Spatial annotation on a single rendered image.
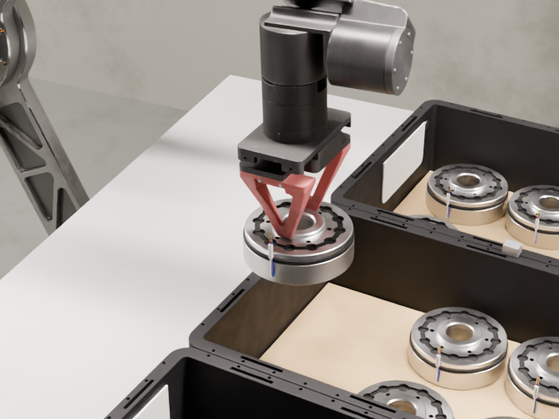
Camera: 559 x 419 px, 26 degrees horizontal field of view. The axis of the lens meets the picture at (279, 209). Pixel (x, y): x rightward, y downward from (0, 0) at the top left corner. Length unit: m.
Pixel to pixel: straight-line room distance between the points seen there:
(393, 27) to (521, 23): 2.12
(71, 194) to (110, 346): 0.53
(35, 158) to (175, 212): 0.34
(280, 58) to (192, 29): 2.48
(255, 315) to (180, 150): 0.73
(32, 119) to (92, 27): 1.69
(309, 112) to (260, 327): 0.33
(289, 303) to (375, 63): 0.43
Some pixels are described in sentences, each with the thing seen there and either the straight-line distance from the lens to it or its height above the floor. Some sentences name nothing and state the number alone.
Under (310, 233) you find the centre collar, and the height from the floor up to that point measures 1.05.
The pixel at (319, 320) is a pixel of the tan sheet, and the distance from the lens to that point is 1.36.
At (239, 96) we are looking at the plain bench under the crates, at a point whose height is 0.70.
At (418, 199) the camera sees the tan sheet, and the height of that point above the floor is 0.83.
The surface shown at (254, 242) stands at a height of 1.04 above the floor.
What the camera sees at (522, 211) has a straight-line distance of 1.53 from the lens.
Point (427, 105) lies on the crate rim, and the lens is 1.60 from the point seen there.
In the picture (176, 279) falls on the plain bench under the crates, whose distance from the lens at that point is 1.66.
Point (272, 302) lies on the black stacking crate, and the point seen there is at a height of 0.88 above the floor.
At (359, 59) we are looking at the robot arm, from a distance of 0.99.
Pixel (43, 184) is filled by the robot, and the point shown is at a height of 0.62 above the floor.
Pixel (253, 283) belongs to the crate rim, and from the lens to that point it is 1.25.
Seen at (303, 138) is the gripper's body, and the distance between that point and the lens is 1.05.
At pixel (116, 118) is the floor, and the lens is 3.60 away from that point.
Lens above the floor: 1.65
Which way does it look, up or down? 32 degrees down
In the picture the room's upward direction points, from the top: straight up
